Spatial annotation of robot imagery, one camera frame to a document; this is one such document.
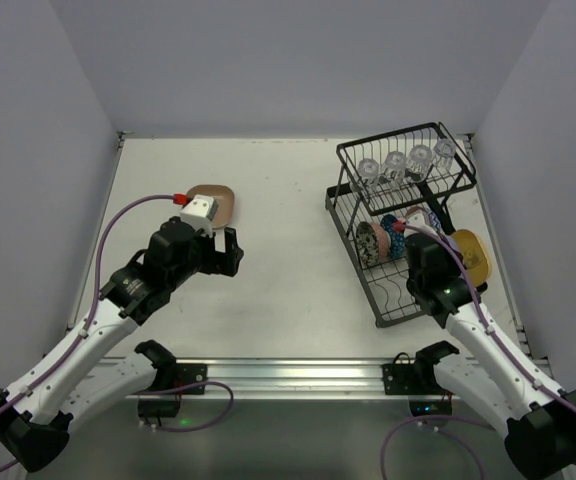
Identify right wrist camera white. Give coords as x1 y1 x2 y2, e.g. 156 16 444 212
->
404 209 444 239

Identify yellow panda plate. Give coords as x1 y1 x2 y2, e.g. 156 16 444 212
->
451 229 493 288

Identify brown panda plate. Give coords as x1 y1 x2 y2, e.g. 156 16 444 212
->
187 184 235 230

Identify black wire dish rack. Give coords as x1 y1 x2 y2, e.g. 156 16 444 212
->
325 122 477 328

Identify pink floral-inside bowl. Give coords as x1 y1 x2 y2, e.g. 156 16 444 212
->
355 221 391 267

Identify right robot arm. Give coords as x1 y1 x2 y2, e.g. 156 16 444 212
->
406 227 576 479

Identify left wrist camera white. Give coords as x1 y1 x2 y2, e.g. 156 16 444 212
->
180 195 218 237

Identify orange blue patterned bowl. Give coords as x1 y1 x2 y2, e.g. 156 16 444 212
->
404 206 442 233

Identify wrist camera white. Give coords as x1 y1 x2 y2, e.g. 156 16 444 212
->
404 209 444 239
180 195 218 237

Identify clear glass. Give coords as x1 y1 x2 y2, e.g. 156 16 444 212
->
381 151 407 184
407 144 433 181
433 138 456 171
349 158 380 195

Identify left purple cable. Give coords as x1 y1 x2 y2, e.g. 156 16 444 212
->
0 193 234 476

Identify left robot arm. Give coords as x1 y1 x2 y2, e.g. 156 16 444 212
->
0 217 243 473

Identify aluminium mounting rail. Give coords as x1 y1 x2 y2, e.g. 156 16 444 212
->
92 357 552 401

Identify blue lattice red-white bowl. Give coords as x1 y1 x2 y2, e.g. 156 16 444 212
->
380 214 406 260

